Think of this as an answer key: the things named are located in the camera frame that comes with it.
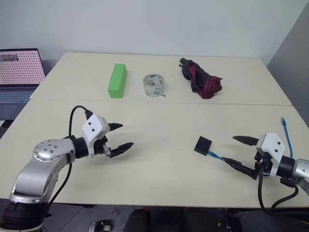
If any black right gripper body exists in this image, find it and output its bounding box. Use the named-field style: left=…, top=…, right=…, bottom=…
left=252, top=151, right=274, bottom=180

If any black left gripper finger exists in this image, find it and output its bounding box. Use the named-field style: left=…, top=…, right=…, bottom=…
left=107, top=122, right=124, bottom=131
left=108, top=142, right=135, bottom=159

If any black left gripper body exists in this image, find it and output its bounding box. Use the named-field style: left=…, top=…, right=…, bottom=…
left=93, top=135, right=112, bottom=157

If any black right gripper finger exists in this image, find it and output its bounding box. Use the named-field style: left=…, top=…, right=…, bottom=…
left=232, top=135, right=260, bottom=146
left=222, top=156, right=257, bottom=180

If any small black square block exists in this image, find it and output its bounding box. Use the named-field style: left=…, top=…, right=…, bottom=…
left=193, top=135, right=213, bottom=156

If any green rectangular block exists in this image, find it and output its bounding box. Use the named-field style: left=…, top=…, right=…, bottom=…
left=107, top=63, right=128, bottom=99

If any clear packing tape roll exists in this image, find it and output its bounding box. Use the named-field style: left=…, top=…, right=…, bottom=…
left=142, top=73, right=168, bottom=98

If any folded red black umbrella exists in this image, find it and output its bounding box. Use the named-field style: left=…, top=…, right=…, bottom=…
left=178, top=57, right=224, bottom=100

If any small black grey device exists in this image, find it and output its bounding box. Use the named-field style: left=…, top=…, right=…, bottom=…
left=88, top=220, right=114, bottom=232

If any open laptop computer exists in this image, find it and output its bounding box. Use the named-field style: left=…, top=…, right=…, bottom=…
left=0, top=48, right=47, bottom=122

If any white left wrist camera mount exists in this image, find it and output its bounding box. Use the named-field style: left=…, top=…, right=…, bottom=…
left=81, top=114, right=108, bottom=159

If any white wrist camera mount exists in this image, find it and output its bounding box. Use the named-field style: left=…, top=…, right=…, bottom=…
left=81, top=114, right=108, bottom=159
left=255, top=132, right=286, bottom=177

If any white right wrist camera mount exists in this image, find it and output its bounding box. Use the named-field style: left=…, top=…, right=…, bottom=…
left=255, top=132, right=286, bottom=177

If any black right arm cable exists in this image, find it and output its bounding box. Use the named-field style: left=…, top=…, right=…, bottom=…
left=256, top=166, right=309, bottom=217

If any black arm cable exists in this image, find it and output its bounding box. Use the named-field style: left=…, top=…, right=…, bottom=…
left=256, top=166, right=309, bottom=217
left=47, top=105, right=94, bottom=208

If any blue cable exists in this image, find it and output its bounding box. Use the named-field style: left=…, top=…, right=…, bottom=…
left=207, top=116, right=295, bottom=177

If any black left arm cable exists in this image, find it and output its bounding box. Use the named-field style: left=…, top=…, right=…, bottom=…
left=47, top=105, right=94, bottom=208

